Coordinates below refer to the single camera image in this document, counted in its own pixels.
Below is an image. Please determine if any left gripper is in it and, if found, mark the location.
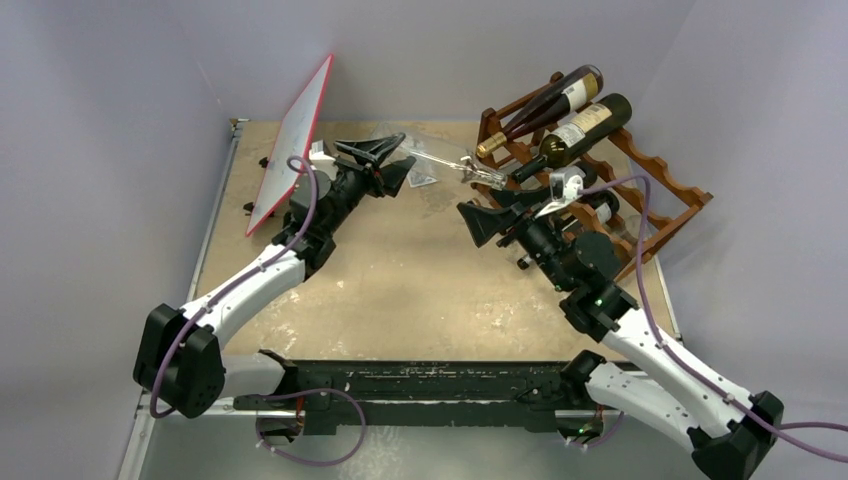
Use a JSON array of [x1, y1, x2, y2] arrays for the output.
[[323, 136, 413, 237]]

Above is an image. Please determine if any clear glass bottle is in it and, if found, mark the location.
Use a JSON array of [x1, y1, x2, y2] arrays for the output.
[[371, 122, 508, 190]]

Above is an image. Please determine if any dark green wine bottle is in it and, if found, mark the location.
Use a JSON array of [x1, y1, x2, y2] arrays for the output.
[[510, 93, 633, 184]]

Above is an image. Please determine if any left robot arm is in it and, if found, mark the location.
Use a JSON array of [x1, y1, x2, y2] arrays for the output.
[[132, 133, 416, 419]]

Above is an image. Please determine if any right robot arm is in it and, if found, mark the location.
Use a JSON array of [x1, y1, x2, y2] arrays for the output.
[[457, 191, 784, 479]]

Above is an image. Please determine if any silver capped bottle upper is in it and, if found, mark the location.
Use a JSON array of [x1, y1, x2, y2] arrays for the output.
[[549, 160, 598, 198]]

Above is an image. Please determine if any silver capped bottle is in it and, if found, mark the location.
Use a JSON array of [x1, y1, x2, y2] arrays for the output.
[[546, 191, 620, 249], [549, 160, 598, 198]]

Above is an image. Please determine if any silver capped bottle lower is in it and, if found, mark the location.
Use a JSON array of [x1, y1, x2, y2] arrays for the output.
[[546, 191, 620, 249]]

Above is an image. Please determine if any wooden wine rack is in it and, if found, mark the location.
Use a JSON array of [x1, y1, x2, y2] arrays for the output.
[[470, 71, 714, 283]]

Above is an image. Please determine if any clear bottle in rack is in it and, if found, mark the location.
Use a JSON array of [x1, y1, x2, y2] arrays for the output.
[[608, 212, 642, 247]]

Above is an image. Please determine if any gold capped red wine bottle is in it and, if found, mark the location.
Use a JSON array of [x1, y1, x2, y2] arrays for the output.
[[475, 64, 604, 158]]

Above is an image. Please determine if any white printed card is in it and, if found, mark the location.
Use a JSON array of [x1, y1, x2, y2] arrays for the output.
[[406, 161, 438, 188]]

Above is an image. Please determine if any red framed whiteboard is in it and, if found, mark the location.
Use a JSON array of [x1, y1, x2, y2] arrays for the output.
[[245, 54, 335, 237]]

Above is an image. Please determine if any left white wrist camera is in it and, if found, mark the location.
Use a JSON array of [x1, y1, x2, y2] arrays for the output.
[[308, 139, 335, 167]]

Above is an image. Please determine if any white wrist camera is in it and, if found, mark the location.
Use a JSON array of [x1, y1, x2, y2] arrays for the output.
[[308, 139, 335, 167], [534, 166, 586, 218]]

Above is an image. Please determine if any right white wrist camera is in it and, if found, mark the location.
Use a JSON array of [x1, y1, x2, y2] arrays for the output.
[[534, 166, 586, 218]]

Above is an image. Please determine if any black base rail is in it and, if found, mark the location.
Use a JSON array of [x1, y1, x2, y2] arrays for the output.
[[234, 360, 616, 441]]

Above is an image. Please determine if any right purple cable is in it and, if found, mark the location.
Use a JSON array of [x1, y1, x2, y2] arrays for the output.
[[579, 175, 848, 464]]

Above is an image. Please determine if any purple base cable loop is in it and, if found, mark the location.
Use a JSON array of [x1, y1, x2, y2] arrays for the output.
[[254, 390, 369, 470]]

